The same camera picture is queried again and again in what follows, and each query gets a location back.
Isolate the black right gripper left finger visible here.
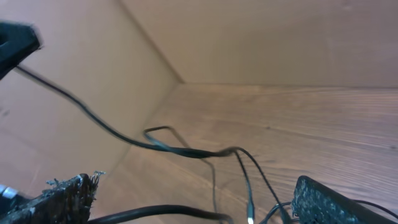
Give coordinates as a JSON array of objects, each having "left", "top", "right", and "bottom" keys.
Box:
[{"left": 1, "top": 171, "right": 105, "bottom": 224}]

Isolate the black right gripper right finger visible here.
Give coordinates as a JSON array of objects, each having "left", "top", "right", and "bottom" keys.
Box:
[{"left": 291, "top": 175, "right": 396, "bottom": 224}]

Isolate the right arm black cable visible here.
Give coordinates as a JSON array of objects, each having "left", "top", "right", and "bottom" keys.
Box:
[{"left": 88, "top": 204, "right": 234, "bottom": 224}]

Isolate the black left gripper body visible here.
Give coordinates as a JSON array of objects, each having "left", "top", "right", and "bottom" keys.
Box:
[{"left": 1, "top": 21, "right": 42, "bottom": 79}]

